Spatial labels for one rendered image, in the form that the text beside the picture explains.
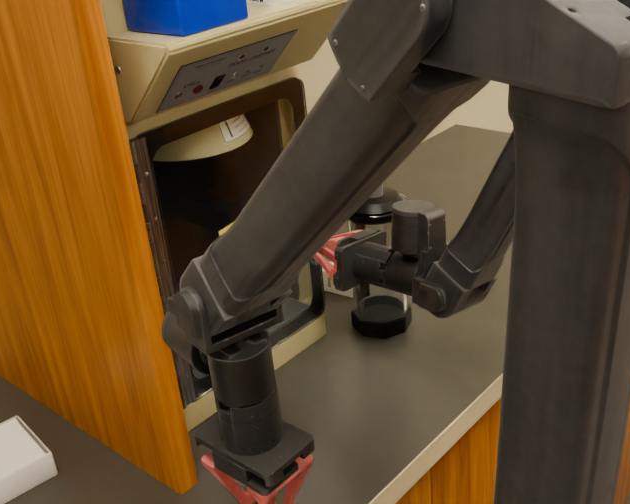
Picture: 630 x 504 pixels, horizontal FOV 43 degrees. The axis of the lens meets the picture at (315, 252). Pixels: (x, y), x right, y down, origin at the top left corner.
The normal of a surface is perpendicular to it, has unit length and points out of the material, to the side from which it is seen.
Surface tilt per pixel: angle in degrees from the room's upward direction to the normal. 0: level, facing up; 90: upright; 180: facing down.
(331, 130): 87
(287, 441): 1
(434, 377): 0
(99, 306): 90
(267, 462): 1
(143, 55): 90
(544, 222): 90
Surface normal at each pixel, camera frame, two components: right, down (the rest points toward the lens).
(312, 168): -0.77, 0.37
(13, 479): 0.65, 0.29
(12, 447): -0.09, -0.89
